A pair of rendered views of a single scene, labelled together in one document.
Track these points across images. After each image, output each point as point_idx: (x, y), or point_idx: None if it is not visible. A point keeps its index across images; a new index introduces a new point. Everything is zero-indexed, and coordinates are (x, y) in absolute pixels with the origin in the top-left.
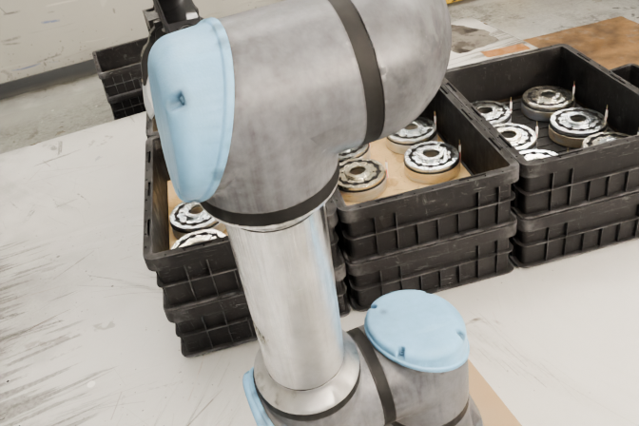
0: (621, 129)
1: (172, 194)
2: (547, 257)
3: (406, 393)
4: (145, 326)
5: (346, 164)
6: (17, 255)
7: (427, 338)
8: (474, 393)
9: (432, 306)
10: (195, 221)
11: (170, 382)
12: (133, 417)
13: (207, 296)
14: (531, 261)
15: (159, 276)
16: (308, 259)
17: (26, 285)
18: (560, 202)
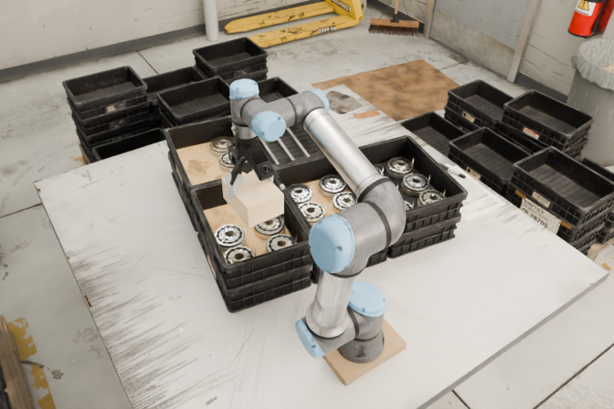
0: (436, 186)
1: None
2: (402, 253)
3: (364, 325)
4: (199, 297)
5: (303, 204)
6: (97, 255)
7: (372, 303)
8: None
9: (371, 288)
10: (230, 240)
11: (226, 326)
12: (212, 345)
13: (248, 282)
14: (395, 255)
15: (227, 274)
16: (352, 283)
17: (113, 275)
18: (410, 228)
